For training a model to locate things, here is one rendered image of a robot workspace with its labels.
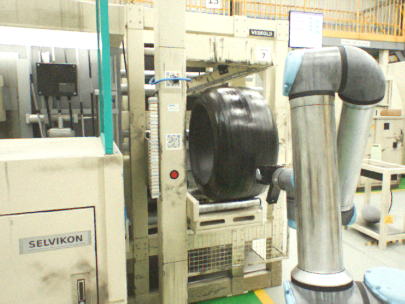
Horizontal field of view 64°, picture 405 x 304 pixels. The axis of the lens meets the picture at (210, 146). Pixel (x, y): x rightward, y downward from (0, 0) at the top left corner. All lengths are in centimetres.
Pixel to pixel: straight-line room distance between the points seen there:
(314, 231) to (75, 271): 57
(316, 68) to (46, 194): 69
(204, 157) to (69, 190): 126
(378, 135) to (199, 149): 444
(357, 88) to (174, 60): 91
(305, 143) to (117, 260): 54
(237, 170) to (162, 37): 69
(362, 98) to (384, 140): 526
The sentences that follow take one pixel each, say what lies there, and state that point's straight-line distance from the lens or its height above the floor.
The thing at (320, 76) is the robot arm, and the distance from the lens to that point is 85.
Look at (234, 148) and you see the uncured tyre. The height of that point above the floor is 120.
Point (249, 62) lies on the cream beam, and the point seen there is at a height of 165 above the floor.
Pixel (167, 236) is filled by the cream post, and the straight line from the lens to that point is 166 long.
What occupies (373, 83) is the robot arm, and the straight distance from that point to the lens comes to 90.
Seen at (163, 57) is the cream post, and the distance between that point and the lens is 155.
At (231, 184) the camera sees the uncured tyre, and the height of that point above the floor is 103.
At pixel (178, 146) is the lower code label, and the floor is 120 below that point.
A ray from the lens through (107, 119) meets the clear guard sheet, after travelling 79.
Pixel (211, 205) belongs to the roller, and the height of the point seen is 91.
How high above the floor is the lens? 137
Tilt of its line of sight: 7 degrees down
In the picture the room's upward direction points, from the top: straight up
